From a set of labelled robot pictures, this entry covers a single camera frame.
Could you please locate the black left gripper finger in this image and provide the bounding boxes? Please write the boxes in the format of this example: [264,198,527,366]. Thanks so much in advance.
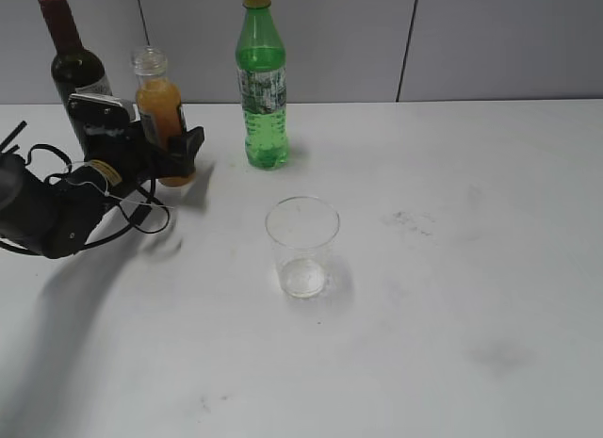
[155,126,204,179]

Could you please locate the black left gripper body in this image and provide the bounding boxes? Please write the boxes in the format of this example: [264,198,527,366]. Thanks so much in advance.
[65,122,160,203]

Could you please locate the NFC orange juice bottle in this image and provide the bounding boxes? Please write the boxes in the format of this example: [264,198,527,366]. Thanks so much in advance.
[130,46,197,188]

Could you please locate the transparent plastic cup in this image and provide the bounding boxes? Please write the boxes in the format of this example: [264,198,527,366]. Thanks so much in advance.
[265,195,341,300]

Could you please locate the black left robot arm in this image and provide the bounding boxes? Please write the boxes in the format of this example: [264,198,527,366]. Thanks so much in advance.
[1,122,166,259]

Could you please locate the dark red wine bottle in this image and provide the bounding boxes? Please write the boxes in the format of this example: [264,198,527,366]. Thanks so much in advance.
[37,0,114,153]

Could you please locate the green plastic soda bottle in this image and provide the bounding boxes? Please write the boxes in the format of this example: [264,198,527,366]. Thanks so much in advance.
[235,0,289,170]

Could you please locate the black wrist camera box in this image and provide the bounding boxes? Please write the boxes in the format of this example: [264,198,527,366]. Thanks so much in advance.
[67,92,136,152]

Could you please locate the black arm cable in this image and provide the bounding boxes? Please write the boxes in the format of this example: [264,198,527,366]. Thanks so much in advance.
[0,122,173,255]

